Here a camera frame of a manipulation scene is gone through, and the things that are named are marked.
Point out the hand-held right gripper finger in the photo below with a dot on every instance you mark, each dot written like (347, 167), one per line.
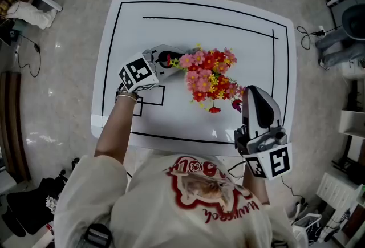
(265, 110)
(246, 115)

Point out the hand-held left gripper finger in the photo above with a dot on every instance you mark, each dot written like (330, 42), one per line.
(165, 48)
(168, 73)

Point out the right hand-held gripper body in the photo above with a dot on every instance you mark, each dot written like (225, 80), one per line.
(280, 160)

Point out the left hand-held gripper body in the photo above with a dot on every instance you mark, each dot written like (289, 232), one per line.
(137, 73)

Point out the grey wiping cloth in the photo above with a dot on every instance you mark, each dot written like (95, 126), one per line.
(191, 50)

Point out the potted red pink flowers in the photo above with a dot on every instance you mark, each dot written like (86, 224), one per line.
(211, 75)

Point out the person's right forearm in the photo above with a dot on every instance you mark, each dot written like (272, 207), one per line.
(255, 190)

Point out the person's left forearm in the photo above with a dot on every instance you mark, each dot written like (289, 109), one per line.
(117, 133)

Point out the white table with black lines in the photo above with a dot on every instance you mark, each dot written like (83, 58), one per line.
(199, 27)

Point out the white drawer cabinet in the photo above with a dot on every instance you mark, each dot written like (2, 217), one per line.
(333, 190)

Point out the white open shelf box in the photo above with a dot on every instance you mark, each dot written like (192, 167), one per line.
(353, 122)

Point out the white power strip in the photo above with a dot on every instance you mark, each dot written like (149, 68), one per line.
(320, 31)

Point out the white low cabinet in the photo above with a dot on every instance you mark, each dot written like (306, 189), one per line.
(353, 70)

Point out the black white backpack rig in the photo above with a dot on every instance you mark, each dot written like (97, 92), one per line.
(355, 21)

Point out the brown wooden bench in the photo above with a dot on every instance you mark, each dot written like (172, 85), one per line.
(11, 127)

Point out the cream printed t-shirt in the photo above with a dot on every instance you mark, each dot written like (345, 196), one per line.
(148, 212)

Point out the black office chair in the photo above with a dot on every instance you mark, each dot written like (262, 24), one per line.
(28, 207)

